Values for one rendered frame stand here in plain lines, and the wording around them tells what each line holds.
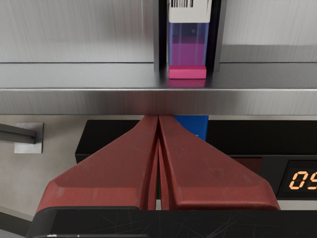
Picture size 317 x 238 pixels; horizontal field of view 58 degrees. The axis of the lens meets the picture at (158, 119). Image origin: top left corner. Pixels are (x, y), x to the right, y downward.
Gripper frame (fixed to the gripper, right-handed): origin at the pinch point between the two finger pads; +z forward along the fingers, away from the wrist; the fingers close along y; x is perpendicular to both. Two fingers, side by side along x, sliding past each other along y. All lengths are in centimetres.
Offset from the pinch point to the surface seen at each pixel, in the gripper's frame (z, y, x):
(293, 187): 2.0, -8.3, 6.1
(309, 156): 2.2, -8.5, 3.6
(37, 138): 55, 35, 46
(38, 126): 57, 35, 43
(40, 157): 51, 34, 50
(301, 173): 2.1, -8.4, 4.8
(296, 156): 2.2, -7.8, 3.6
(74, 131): 56, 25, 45
